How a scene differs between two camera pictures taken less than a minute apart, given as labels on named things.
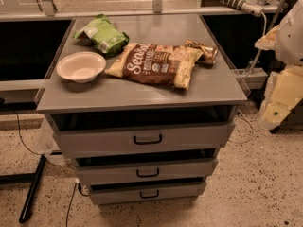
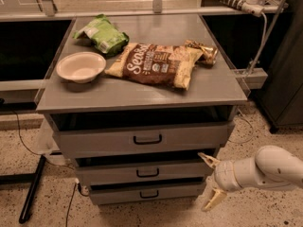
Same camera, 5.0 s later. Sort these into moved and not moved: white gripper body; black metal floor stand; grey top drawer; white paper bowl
Moved: white gripper body
Not moved: grey top drawer; white paper bowl; black metal floor stand
